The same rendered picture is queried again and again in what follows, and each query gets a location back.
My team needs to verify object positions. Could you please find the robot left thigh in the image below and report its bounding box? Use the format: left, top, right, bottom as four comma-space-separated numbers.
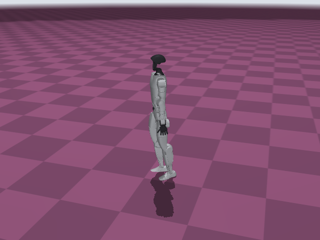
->
156, 118, 172, 153

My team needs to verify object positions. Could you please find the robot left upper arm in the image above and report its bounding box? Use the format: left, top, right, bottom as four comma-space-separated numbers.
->
156, 78, 166, 106

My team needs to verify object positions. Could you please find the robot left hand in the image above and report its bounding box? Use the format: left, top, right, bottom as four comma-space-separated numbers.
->
157, 120, 168, 135

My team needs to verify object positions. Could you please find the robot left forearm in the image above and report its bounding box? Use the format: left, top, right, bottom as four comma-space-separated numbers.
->
158, 101, 166, 125

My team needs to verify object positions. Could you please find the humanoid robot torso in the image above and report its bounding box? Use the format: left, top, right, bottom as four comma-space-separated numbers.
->
150, 72, 167, 121

